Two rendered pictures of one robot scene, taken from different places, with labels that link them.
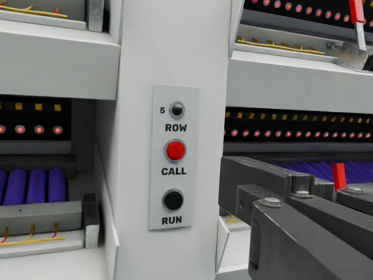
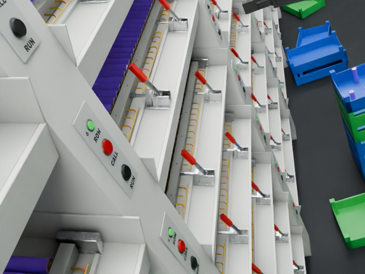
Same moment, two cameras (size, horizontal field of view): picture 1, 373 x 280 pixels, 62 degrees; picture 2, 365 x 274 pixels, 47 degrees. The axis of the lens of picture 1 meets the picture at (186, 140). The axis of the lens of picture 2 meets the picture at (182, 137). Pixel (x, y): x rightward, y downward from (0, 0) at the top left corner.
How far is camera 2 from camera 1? 1.03 m
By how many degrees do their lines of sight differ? 48
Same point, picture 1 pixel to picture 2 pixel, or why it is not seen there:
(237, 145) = not seen: hidden behind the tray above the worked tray
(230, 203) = (250, 10)
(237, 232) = not seen: hidden behind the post
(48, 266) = (213, 74)
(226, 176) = (246, 6)
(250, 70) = not seen: outside the picture
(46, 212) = (196, 67)
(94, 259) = (213, 67)
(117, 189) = (215, 37)
